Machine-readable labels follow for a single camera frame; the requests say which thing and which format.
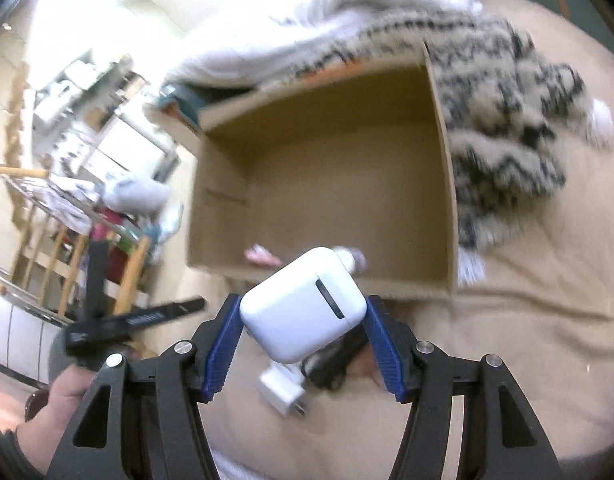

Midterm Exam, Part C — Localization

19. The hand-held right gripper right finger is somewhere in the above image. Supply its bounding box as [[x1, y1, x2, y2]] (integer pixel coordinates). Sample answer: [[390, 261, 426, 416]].
[[364, 294, 565, 480]]

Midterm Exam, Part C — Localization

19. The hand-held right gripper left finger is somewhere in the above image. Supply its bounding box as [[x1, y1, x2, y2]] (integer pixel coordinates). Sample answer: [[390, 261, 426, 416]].
[[47, 292, 245, 480]]

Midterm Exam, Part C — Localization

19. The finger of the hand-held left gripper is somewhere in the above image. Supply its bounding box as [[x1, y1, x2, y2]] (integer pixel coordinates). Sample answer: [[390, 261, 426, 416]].
[[124, 297, 208, 331], [87, 240, 110, 322]]

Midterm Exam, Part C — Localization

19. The small black device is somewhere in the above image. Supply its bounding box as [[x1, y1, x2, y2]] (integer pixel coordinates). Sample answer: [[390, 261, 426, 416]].
[[302, 327, 370, 391]]

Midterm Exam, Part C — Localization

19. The white charger plug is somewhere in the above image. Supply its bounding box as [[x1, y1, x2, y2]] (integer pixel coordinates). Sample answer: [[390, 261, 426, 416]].
[[258, 362, 308, 417]]

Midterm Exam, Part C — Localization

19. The white earbud case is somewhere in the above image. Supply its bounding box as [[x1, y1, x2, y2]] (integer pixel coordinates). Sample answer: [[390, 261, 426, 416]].
[[239, 246, 368, 365]]

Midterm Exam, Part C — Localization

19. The pink soft item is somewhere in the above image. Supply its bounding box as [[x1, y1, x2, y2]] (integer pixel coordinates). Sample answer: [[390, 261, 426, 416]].
[[244, 244, 283, 267]]

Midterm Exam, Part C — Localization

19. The cardboard box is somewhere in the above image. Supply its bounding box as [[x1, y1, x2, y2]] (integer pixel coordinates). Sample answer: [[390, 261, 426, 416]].
[[146, 40, 460, 303]]

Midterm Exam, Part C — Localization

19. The person's left forearm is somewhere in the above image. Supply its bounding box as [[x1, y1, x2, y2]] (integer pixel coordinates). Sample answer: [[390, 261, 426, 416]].
[[0, 425, 45, 480]]

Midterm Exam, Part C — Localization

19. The person's left hand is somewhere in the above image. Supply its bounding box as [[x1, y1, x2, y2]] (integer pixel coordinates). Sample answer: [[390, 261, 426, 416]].
[[17, 364, 104, 461]]

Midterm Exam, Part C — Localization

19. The wooden chair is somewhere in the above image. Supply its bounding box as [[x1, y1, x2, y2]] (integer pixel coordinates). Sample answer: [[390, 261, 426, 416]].
[[0, 160, 152, 321]]

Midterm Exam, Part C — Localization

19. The grey plastic bag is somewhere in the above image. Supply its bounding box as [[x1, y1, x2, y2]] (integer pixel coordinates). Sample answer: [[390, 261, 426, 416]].
[[102, 177, 173, 217]]

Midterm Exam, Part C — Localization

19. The white cabinet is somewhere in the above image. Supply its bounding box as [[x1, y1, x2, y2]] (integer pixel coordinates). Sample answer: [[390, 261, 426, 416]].
[[32, 50, 180, 183]]

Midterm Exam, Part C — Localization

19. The beige bed sheet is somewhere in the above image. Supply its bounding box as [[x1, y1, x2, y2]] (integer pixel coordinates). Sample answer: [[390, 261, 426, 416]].
[[207, 0, 614, 480]]

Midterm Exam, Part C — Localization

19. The black patterned fluffy blanket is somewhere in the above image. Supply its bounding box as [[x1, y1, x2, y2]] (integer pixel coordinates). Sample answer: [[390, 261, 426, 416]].
[[287, 10, 614, 286]]

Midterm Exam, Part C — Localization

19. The white duvet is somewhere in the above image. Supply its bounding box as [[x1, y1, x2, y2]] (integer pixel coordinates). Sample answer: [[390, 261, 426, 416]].
[[162, 0, 483, 91]]

